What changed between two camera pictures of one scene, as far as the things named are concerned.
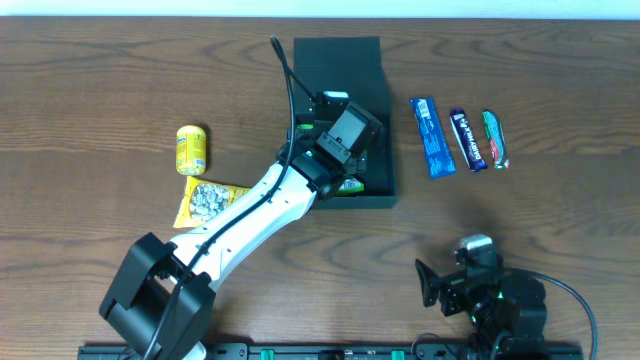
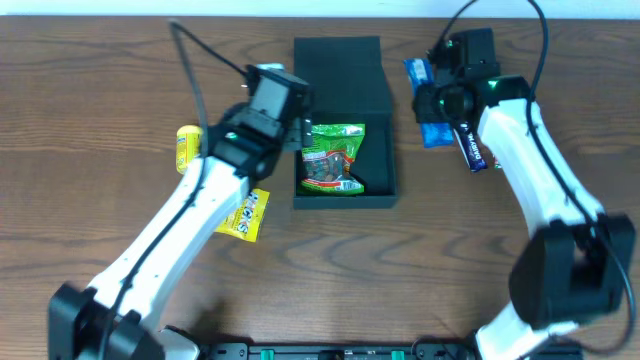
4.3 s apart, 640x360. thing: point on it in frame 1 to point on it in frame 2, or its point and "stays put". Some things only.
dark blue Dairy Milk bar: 473,156 stays put
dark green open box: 354,65 stays put
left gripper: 357,167 to 304,133
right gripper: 451,293 to 426,107
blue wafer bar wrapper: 438,155 to 433,134
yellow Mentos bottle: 191,150 stays put
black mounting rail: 528,351 stays put
